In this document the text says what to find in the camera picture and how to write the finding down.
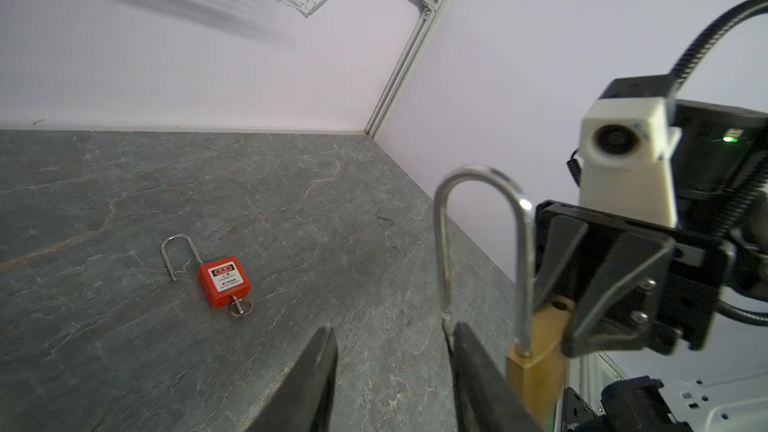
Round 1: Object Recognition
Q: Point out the brass padlock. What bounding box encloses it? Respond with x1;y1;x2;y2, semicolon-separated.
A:
433;164;577;427

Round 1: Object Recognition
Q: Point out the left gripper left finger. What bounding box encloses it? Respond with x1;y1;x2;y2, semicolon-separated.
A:
247;326;338;432

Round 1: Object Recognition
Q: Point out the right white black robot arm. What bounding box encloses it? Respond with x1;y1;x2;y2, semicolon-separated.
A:
509;0;767;386

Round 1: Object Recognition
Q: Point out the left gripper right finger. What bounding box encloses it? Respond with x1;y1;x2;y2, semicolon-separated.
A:
451;322;540;432

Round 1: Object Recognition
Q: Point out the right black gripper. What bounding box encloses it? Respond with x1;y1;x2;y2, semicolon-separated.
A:
534;201;735;358

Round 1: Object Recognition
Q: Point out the red safety padlock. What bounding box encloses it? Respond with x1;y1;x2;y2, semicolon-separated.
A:
160;234;251;310

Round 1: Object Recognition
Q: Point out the silver key with ring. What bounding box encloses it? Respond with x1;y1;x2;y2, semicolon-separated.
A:
228;295;253;318

